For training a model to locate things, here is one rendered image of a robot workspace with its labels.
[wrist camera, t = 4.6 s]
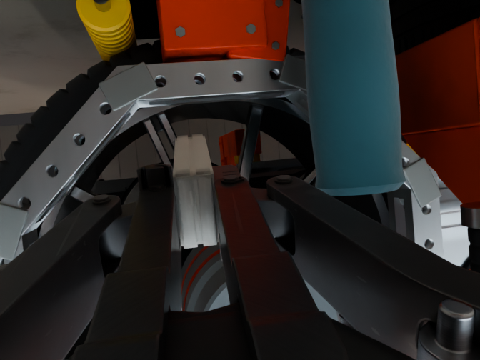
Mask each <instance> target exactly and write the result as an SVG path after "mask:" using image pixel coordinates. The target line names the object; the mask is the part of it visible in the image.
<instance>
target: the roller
mask: <svg viewBox="0 0 480 360"><path fill-rule="evenodd" d="M76 8H77V11H78V14H79V16H80V18H81V20H82V22H83V23H84V26H85V27H86V30H87V31H88V33H89V36H90V37H91V39H92V41H93V43H94V45H95V47H96V49H97V51H98V53H99V54H100V56H101V58H102V60H104V61H107V62H109V60H110V57H111V56H113V55H115V54H118V53H120V52H122V51H125V52H127V53H129V52H130V48H133V47H135V46H137V42H136V34H135V30H134V23H133V18H132V13H131V5H130V1H129V0H76Z"/></svg>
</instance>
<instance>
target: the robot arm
mask: <svg viewBox="0 0 480 360"><path fill-rule="evenodd" d="M136 171H137V176H138V182H139V195H138V199H137V201H135V202H132V203H129V204H124V205H121V199H120V198H119V197H118V196H115V195H106V194H102V195H98V196H95V197H94V198H91V199H88V200H87V201H85V202H84V203H83V204H81V205H80V206H79V207H77V208H76V209H75V210H73V211H72V212H71V213H70V214H69V215H68V216H66V217H65V218H64V219H62V220H61V221H60V222H59V223H58V224H57V225H56V226H54V227H53V228H52V229H50V230H49V231H48V232H46V233H45V234H44V235H43V236H42V237H41V238H39V239H38V240H37V241H35V242H34V243H33V244H32V245H31V246H30V247H28V248H27V249H26V250H24V251H23V252H22V253H21V254H19V255H18V256H17V257H16V258H15V259H13V260H12V261H11V262H10V263H8V264H7V265H6V266H5V267H4V268H2V269H1V270H0V360H64V358H65V357H66V355H67V354H68V353H69V351H70V350H71V348H72V346H73V345H74V344H75V343H76V341H77V339H78V338H79V337H80V336H81V334H82V332H83V331H84V329H85V328H86V327H87V325H88V324H89V322H90V321H91V325H90V327H89V331H88V334H87V336H86V341H85V342H84V344H82V345H78V346H77V347H76V349H75V351H74V353H73V355H72V356H70V357H69V358H68V359H67V360H480V273H478V272H475V271H472V270H469V269H465V268H463V267H460V266H457V265H454V264H453V263H451V262H449V261H447V260H446V259H443V258H441V257H440V256H438V255H436V254H435V253H433V252H431V251H429V250H428V249H425V248H424V247H422V246H420V245H418V244H416V243H415V242H413V241H411V240H409V239H408V238H406V237H404V236H402V235H401V234H398V233H397V232H395V231H393V230H391V229H390V228H388V227H386V226H384V225H383V224H380V223H379V222H377V221H375V220H373V219H372V218H370V217H368V216H366V215H365V214H363V213H361V212H359V211H357V210H356V209H353V208H352V207H350V206H348V205H346V204H345V203H343V202H341V201H339V200H338V199H335V198H334V197H332V196H330V195H328V194H327V193H325V192H323V191H321V190H320V189H318V188H316V187H314V186H312V185H311V184H308V183H307V182H305V181H303V180H301V179H300V178H297V177H295V176H289V175H280V176H276V177H273V178H270V179H268V180H267V182H266V189H256V188H251V187H250V184H249V182H248V180H247V179H246V178H245V177H242V176H241V174H240V173H239V170H238V168H237V167H236V166H233V165H223V166H212V165H211V159H210V156H209V151H208V147H207V144H206V139H205V136H203V134H193V135H192V137H188V135H185V136H177V139H175V149H174V168H173V171H172V167H171V165H168V164H151V165H147V166H143V167H141V168H138V169H137V170H136ZM217 242H219V246H220V254H221V261H222V262H223V266H224V273H225V278H226V285H227V290H228V295H229V302H230V305H227V306H223V307H220V308H217V309H213V310H211V311H205V312H193V311H181V247H182V246H183V247H184V248H185V249H188V248H195V247H198V244H204V246H213V245H217ZM304 280H305V281H306V282H307V283H308V284H309V285H310V286H311V287H313V288H314V289H315V290H316V291H317V292H318V293H319V294H320V295H321V296H322V297H323V298H324V299H325V300H326V301H327V302H328V303H329V304H330V305H331V306H332V307H333V308H334V309H335V310H336V311H337V312H338V313H339V314H341V315H342V316H343V317H344V318H345V319H346V320H347V321H348V322H349V323H350V324H351V325H352V326H353V327H354V328H355V329H356V330H355V329H353V328H351V327H349V326H347V325H345V324H343V323H341V322H339V321H337V320H335V319H332V318H330V317H329V316H328V315H327V313H326V312H325V311H319V309H318V308H317V306H316V304H315V302H314V300H313V298H312V296H311V294H310V292H309V290H308V288H307V286H306V284H305V282H304Z"/></svg>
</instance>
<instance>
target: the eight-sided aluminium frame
mask: <svg viewBox="0 0 480 360"><path fill-rule="evenodd" d="M196 83H198V84H196ZM157 85H163V86H164V87H158V86H157ZM279 97H286V98H287V99H288V100H289V101H290V102H291V103H293V104H294V105H295V106H296V107H297V108H298V109H300V110H301V111H302V112H303V113H304V114H305V115H307V116H308V117H309V109H308V101H307V91H306V65H305V56H292V55H289V54H287V55H286V56H285V57H284V61H272V60H266V59H228V60H215V61H190V62H176V63H162V64H145V63H144V62H141V63H140V64H137V65H124V66H117V67H116V68H115V69H114V70H113V71H112V72H111V73H110V74H109V76H108V77H107V78H106V79H105V81H102V82H100V83H99V88H98V89H97V90H96V91H95V92H94V93H93V94H92V95H91V97H90V98H89V99H88V100H87V102H86V103H85V104H84V105H83V106H82V107H81V108H80V109H79V110H78V112H77V113H76V114H75V115H74V117H73V118H72V119H71V120H70V121H69V123H68V124H67V125H66V126H65V127H64V128H63V129H62V130H61V131H60V133H59V134H58V135H57V136H56V138H55V139H54V140H53V141H52V142H51V143H50V144H49V145H48V146H47V148H46V149H45V150H44V151H43V152H42V154H41V155H40V156H39V157H38V159H37V160H36V161H35V162H34V163H33V164H32V165H31V166H30V167H29V169H28V170H27V171H26V172H25V173H24V175H23V176H22V177H21V178H20V179H19V180H18V181H17V182H16V184H15V185H14V186H13V187H12V188H11V190H10V191H9V192H8V193H7V194H6V196H5V197H4V198H3V199H2V200H1V201H0V266H1V265H4V264H8V263H10V262H11V261H12V260H13V259H15V258H16V257H17V256H18V255H19V254H21V253H22V252H23V251H24V250H26V249H27V248H28V247H30V246H31V245H32V244H33V243H34V242H35V241H37V240H38V234H37V227H38V226H39V225H40V224H41V222H42V221H43V220H44V219H45V218H46V217H47V216H48V215H49V213H50V212H51V211H52V210H53V208H54V207H55V206H56V205H57V204H58V203H59V202H60V201H61V199H62V198H63V197H64V195H65V194H66V193H67V192H68V191H69V189H70V188H71V187H72V186H73V185H74V184H75V183H76V181H77V180H78V179H79V178H80V176H81V175H82V174H83V173H84V172H85V171H86V170H87V169H88V167H89V166H90V165H91V164H92V162H93V161H94V160H95V159H96V157H97V156H98V155H99V154H100V153H101V152H102V151H103V150H104V148H105V147H106V146H107V145H108V143H109V142H110V141H111V140H112V139H113V138H114V137H115V136H116V134H117V133H118V132H119V131H120V129H121V128H122V127H123V126H124V124H125V123H126V122H127V121H128V120H129V119H130V118H131V116H132V115H133V114H134V113H135V112H136V110H137V109H138V108H141V107H152V106H171V105H181V104H200V103H211V102H220V101H240V100H250V99H269V98H279ZM109 109H111V113H110V114H107V115H105V113H106V111H107V110H109ZM84 137H85V142H84V144H83V145H82V144H81V141H82V139H83V138H84ZM401 148H402V169H403V171H404V176H405V178H406V181H405V182H404V183H403V184H402V185H401V186H400V187H399V189H397V190H395V191H389V192H387V198H388V208H389V225H390V229H391V230H393V231H395V232H397V233H398V234H401V235H402V236H404V237H406V238H408V239H409V240H411V241H413V242H415V243H416V244H418V245H420V246H422V247H424V248H425V249H428V250H429V251H431V252H433V253H435V254H436V255H438V256H440V257H441V258H444V250H443V241H442V230H441V212H440V202H439V197H440V196H442V194H441V192H440V190H439V183H438V174H437V173H436V172H435V171H434V170H433V169H432V168H431V167H430V166H429V165H428V164H427V162H426V159H425V158H421V157H420V156H418V155H417V154H416V153H415V152H414V151H413V150H412V149H411V148H409V147H408V146H407V145H406V144H405V143H404V142H403V141H402V140H401ZM57 169H58V170H59V172H58V171H57ZM422 207H423V211H422ZM425 241H426V243H425V244H424V242H425Z"/></svg>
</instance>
